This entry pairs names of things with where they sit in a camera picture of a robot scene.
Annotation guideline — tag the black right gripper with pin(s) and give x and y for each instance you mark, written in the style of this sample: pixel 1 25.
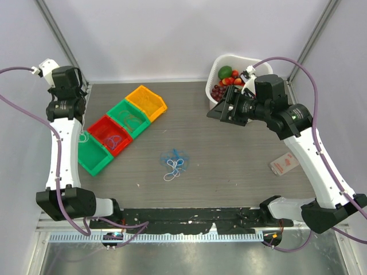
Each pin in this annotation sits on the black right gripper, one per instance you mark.
pixel 233 95

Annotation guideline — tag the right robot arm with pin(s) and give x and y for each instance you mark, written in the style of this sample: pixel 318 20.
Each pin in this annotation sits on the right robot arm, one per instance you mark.
pixel 334 200

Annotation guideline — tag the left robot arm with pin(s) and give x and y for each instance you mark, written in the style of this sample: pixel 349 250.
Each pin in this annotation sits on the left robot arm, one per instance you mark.
pixel 63 196

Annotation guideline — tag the red and yellow peaches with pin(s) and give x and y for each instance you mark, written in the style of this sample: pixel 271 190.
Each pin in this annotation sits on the red and yellow peaches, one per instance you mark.
pixel 233 80

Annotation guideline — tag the green lime fruit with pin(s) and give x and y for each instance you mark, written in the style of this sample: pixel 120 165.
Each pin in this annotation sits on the green lime fruit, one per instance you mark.
pixel 225 72

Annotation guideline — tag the white plastic fruit basket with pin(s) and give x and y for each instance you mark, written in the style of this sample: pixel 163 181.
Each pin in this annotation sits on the white plastic fruit basket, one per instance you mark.
pixel 236 62

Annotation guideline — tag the green plastic bin beside yellow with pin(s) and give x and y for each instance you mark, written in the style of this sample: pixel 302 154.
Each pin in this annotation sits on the green plastic bin beside yellow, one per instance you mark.
pixel 132 119

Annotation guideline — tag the red and white card box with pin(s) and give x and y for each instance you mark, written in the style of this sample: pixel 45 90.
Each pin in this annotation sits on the red and white card box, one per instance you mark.
pixel 284 164

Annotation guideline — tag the red plastic bin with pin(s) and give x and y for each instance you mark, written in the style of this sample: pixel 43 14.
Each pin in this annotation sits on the red plastic bin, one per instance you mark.
pixel 110 134

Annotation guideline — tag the green plastic bin at end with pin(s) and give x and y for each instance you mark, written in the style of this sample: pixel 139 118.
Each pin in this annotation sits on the green plastic bin at end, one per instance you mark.
pixel 92 155

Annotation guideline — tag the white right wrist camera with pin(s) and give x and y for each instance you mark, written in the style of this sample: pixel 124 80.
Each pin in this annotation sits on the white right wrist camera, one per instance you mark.
pixel 248 76

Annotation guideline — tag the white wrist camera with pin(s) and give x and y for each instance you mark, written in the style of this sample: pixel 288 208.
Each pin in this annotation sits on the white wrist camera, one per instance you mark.
pixel 248 76
pixel 45 69

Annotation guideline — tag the white perforated cable duct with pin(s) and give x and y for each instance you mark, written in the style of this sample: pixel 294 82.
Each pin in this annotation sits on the white perforated cable duct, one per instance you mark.
pixel 104 236

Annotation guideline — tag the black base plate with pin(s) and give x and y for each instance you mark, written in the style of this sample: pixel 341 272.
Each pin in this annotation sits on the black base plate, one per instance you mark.
pixel 195 221

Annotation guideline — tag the right aluminium frame post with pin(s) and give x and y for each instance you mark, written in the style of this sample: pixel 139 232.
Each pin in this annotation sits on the right aluminium frame post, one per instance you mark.
pixel 321 23

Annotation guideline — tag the aluminium frame post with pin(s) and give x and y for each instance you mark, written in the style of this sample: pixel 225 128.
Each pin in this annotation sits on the aluminium frame post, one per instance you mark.
pixel 56 31
pixel 321 23

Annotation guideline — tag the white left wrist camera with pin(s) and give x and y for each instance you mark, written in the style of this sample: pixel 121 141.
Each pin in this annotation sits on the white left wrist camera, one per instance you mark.
pixel 45 69

